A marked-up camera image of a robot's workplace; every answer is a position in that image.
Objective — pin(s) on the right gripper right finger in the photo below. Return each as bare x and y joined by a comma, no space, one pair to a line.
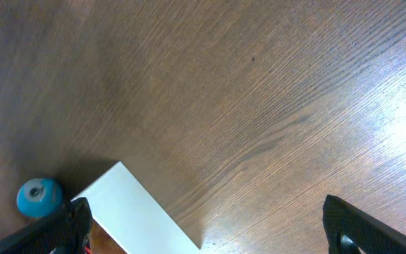
350,230

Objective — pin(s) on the brown plush bear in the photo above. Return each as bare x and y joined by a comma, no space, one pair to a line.
101,242

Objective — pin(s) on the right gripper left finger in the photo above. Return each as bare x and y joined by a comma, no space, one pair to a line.
65,230

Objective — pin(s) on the white cardboard box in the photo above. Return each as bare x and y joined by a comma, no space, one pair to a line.
132,217

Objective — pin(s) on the blue ball toy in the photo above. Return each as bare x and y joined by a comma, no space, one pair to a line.
39,197

